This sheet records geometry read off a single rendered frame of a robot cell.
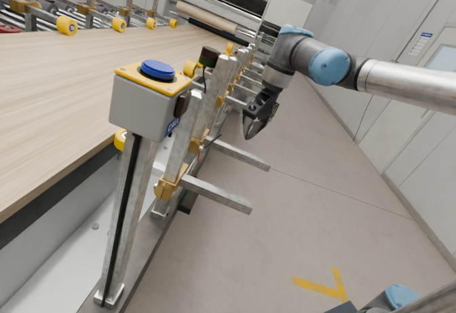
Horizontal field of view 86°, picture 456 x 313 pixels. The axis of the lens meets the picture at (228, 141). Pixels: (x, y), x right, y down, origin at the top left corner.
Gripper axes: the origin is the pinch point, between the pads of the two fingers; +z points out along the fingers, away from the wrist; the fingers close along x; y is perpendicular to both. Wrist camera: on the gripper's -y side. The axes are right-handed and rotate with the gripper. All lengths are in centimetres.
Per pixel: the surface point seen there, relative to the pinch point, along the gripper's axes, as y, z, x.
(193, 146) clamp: -8.1, 10.8, 13.9
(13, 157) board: -56, 5, 25
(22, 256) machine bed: -60, 23, 14
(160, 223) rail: -29.5, 25.6, 3.2
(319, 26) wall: 890, -65, 239
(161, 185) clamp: -31.4, 10.4, 5.3
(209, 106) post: -5.5, -4.7, 14.7
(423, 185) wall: 270, 64, -130
